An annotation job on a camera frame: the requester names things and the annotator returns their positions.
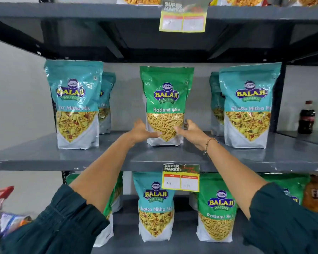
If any person's left forearm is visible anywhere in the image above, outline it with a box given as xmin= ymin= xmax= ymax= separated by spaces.
xmin=69 ymin=135 xmax=139 ymax=213

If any dark cola bottle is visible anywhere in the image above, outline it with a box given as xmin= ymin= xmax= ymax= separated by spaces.
xmin=298 ymin=100 xmax=316 ymax=135

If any dark green sleeve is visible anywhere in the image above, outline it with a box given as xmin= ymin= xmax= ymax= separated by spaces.
xmin=0 ymin=184 xmax=111 ymax=254
xmin=242 ymin=182 xmax=318 ymax=254

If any grey metal shelf rack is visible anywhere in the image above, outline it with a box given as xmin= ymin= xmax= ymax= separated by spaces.
xmin=277 ymin=130 xmax=318 ymax=148
xmin=0 ymin=0 xmax=318 ymax=254

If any beaded wrist bracelet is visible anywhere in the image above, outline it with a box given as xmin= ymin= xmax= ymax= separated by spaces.
xmin=203 ymin=137 xmax=219 ymax=156

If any yellow snack packet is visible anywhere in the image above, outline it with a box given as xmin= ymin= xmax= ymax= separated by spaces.
xmin=117 ymin=0 xmax=162 ymax=6
xmin=289 ymin=0 xmax=318 ymax=8
xmin=217 ymin=0 xmax=265 ymax=7

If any person's right hand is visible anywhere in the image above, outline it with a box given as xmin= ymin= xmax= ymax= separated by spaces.
xmin=173 ymin=119 xmax=217 ymax=151

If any yellow shelf price label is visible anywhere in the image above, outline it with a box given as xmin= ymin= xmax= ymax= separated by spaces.
xmin=161 ymin=163 xmax=201 ymax=193
xmin=159 ymin=0 xmax=209 ymax=33

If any colourful packet in basket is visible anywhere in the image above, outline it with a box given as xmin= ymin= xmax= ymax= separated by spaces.
xmin=0 ymin=213 xmax=32 ymax=237

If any dark green left sleeve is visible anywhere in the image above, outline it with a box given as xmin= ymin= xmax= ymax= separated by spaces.
xmin=0 ymin=184 xmax=111 ymax=254

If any person's right forearm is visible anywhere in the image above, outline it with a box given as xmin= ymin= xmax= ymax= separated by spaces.
xmin=205 ymin=140 xmax=270 ymax=219

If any dark green right sleeve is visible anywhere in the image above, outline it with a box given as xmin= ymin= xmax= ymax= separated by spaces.
xmin=242 ymin=182 xmax=318 ymax=254

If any green snack packet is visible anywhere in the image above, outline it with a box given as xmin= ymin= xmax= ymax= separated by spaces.
xmin=66 ymin=173 xmax=114 ymax=248
xmin=140 ymin=66 xmax=195 ymax=147
xmin=196 ymin=173 xmax=238 ymax=243
xmin=112 ymin=171 xmax=124 ymax=213
xmin=260 ymin=174 xmax=311 ymax=205

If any teal snack packet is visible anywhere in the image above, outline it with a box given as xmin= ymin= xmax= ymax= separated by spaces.
xmin=132 ymin=171 xmax=175 ymax=243
xmin=219 ymin=62 xmax=282 ymax=149
xmin=98 ymin=72 xmax=116 ymax=135
xmin=209 ymin=72 xmax=226 ymax=137
xmin=44 ymin=60 xmax=104 ymax=150

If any person's left hand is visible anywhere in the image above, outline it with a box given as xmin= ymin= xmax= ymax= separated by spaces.
xmin=127 ymin=119 xmax=163 ymax=146

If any red shopping basket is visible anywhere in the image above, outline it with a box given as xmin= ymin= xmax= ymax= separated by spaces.
xmin=0 ymin=186 xmax=15 ymax=210

